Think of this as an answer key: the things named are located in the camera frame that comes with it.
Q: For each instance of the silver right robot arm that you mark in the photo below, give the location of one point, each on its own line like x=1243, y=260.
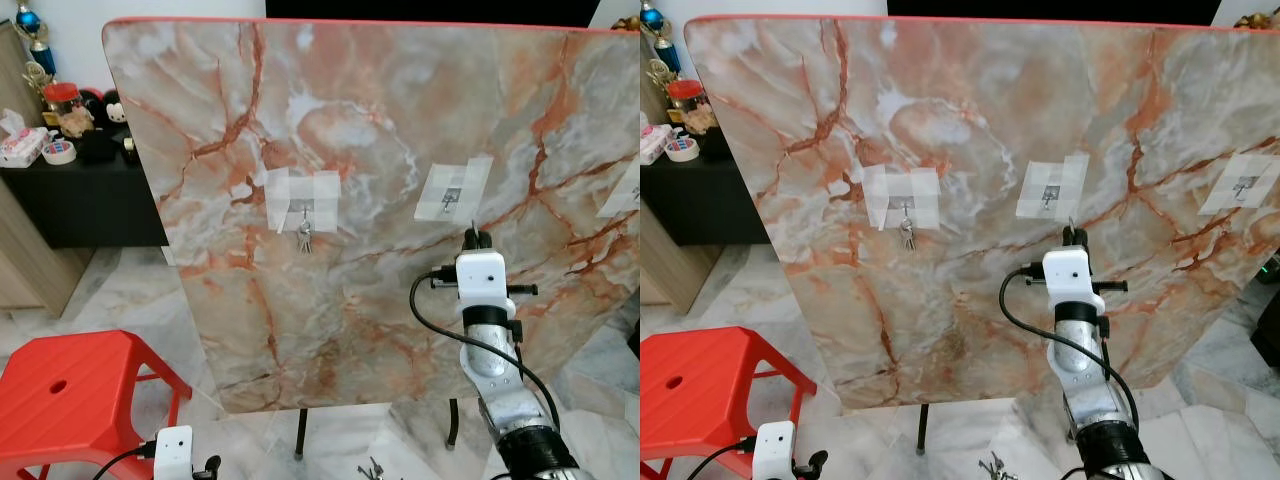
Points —
x=510, y=400
x=1100, y=400

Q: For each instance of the white taped metal hook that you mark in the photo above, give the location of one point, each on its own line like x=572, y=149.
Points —
x=453, y=190
x=302, y=198
x=1242, y=184
x=1053, y=187
x=902, y=195
x=622, y=195

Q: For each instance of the black metal table leg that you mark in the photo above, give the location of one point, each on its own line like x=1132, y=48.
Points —
x=300, y=432
x=922, y=428
x=452, y=422

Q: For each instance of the red plastic stool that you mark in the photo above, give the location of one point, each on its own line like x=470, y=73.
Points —
x=70, y=385
x=700, y=385

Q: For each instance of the marble pattern folding table top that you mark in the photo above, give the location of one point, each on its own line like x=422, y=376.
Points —
x=380, y=120
x=980, y=110

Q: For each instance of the metal key bunch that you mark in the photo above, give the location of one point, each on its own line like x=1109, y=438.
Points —
x=908, y=236
x=991, y=466
x=371, y=469
x=305, y=238

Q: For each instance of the light wooden cabinet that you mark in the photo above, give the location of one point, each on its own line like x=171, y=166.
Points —
x=25, y=260
x=672, y=270

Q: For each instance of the black device with green light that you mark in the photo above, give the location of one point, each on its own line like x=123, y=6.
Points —
x=1267, y=320

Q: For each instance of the white tape roll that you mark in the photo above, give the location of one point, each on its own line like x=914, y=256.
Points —
x=57, y=152
x=682, y=150

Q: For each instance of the black low console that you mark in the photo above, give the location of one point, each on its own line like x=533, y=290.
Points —
x=90, y=205
x=700, y=200

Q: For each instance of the black television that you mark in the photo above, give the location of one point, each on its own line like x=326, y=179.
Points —
x=1050, y=10
x=430, y=10

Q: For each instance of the small gold trophy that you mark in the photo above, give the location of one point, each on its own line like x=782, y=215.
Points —
x=40, y=82
x=662, y=75

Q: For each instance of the red lidded glass jar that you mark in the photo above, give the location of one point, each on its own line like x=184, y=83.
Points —
x=686, y=102
x=60, y=105

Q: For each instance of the blue ball trophy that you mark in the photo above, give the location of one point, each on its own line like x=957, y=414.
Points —
x=33, y=25
x=657, y=22

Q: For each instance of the black tape dispenser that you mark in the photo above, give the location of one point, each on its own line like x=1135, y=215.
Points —
x=130, y=150

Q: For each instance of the black mouse head toy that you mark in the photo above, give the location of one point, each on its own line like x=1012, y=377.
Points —
x=103, y=110

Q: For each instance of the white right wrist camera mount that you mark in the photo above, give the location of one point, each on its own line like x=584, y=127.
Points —
x=1072, y=282
x=482, y=285

